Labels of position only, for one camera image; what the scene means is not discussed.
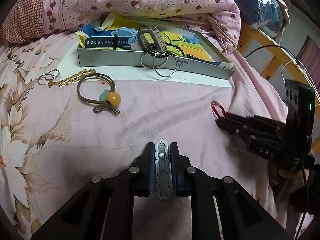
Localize red string bracelet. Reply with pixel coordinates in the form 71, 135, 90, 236
210, 100, 231, 119

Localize black hair clip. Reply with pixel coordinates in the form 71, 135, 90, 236
155, 140, 172, 201

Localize silver hoop earrings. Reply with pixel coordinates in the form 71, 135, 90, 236
140, 50, 177, 79

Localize black beaded necklace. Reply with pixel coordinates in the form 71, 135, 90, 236
145, 42, 216, 61

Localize beige hair claw clip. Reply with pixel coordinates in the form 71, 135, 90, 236
137, 27, 167, 50

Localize blue smart watch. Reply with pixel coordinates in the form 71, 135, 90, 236
84, 27, 138, 49

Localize floral pink bed sheet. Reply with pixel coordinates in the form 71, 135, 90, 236
1, 32, 300, 239

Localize grey tray with cartoon liner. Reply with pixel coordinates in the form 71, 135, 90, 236
76, 13, 235, 80

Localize blue plastic wrapped bundle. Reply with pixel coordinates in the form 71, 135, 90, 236
234, 0, 290, 39

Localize white paper sheet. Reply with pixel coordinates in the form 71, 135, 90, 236
57, 56, 231, 88

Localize small silver rings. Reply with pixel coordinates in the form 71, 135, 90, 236
37, 68, 61, 86

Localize pink folded quilt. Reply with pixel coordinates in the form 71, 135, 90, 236
1, 0, 241, 54

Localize black cable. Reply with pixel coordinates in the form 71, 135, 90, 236
243, 44, 320, 93

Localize yellow wooden bed frame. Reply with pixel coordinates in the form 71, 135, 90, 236
237, 22, 319, 99

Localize brown hair tie yellow bead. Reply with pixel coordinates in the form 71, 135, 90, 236
76, 73, 121, 115

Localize gold chain bracelet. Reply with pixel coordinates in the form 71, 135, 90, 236
47, 68, 97, 88

